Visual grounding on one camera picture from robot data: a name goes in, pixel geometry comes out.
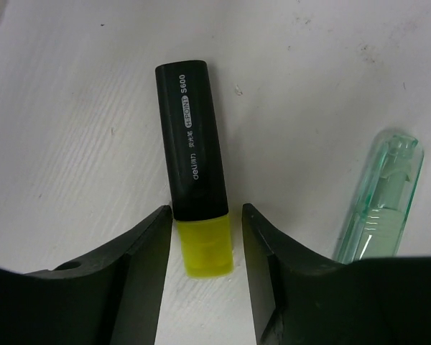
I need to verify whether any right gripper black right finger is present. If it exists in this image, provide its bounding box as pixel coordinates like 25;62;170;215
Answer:
242;203;431;344

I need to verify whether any pale green highlighter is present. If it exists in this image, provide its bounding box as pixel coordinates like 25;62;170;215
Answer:
333;129;425;264

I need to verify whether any yellow cap black highlighter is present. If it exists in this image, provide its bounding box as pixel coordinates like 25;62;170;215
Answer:
155;60;233;278

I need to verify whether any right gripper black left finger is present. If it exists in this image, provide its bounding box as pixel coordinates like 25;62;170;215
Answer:
0;206;172;344

